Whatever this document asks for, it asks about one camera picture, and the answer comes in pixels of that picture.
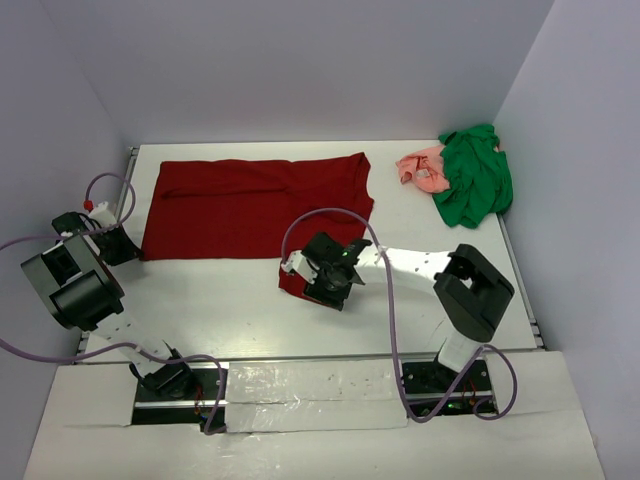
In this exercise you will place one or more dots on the aluminium table frame rail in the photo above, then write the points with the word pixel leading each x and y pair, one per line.
pixel 540 343

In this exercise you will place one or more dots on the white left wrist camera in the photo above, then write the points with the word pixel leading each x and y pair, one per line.
pixel 101 213

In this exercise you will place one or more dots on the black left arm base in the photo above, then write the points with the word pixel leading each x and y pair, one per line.
pixel 178 395

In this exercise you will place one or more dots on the green t shirt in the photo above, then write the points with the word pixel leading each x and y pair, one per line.
pixel 469 210

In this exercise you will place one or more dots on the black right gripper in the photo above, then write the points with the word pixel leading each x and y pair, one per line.
pixel 317 292

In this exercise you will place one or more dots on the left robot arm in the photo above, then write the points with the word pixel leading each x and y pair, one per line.
pixel 73 280

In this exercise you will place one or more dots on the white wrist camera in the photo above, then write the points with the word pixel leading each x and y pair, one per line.
pixel 297 264
pixel 101 213

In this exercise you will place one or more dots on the red t shirt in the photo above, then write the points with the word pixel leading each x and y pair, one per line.
pixel 238 209

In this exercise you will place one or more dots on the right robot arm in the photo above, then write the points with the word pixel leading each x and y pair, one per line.
pixel 472 292

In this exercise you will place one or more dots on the white taped cover plate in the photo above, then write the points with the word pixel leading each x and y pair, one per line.
pixel 297 396

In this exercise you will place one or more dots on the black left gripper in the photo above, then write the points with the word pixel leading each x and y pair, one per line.
pixel 129 250

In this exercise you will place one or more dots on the pink t shirt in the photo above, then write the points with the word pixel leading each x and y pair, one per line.
pixel 425 172

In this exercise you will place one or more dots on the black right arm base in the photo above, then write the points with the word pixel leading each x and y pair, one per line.
pixel 430 390

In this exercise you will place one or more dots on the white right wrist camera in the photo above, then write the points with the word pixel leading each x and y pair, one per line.
pixel 297 264

